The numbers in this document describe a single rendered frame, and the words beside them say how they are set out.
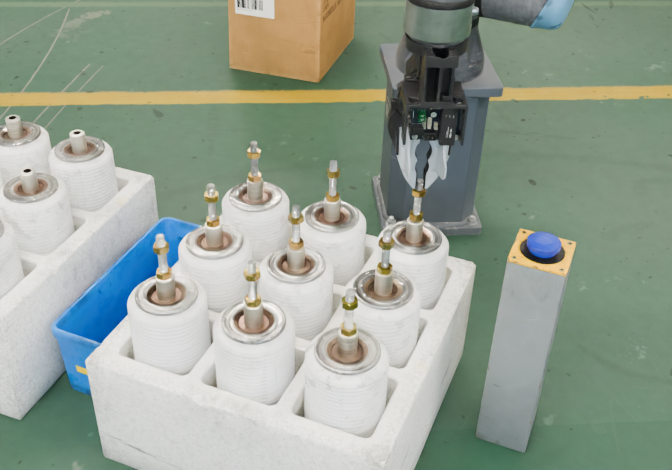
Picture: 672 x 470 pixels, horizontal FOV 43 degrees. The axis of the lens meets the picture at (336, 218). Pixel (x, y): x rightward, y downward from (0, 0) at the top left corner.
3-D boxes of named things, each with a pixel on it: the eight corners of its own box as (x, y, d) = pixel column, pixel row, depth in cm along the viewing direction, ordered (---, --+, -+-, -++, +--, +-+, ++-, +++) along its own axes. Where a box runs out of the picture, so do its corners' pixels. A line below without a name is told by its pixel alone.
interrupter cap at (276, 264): (260, 282, 106) (260, 278, 105) (273, 246, 112) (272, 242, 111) (320, 289, 105) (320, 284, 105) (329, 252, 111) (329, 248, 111)
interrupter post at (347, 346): (359, 360, 95) (360, 338, 93) (337, 361, 95) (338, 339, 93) (356, 345, 97) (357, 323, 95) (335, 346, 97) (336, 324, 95)
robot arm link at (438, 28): (402, -15, 96) (474, -14, 96) (400, 24, 99) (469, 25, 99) (409, 10, 90) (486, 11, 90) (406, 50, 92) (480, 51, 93)
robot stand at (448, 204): (371, 182, 171) (379, 43, 154) (462, 180, 173) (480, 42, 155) (382, 237, 156) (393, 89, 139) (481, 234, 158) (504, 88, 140)
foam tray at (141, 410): (239, 287, 143) (235, 198, 133) (463, 353, 132) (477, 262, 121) (102, 457, 114) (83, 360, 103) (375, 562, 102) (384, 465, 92)
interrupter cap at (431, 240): (439, 224, 117) (439, 220, 117) (444, 257, 111) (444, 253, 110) (384, 222, 117) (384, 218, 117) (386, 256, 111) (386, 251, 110)
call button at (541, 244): (528, 240, 104) (531, 227, 103) (561, 248, 103) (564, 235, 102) (521, 258, 101) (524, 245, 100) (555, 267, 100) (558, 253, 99)
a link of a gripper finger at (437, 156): (427, 208, 105) (431, 143, 100) (421, 182, 110) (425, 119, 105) (452, 207, 105) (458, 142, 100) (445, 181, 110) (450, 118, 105)
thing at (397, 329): (404, 365, 119) (415, 264, 109) (415, 417, 112) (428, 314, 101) (336, 368, 119) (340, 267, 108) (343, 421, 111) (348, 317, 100)
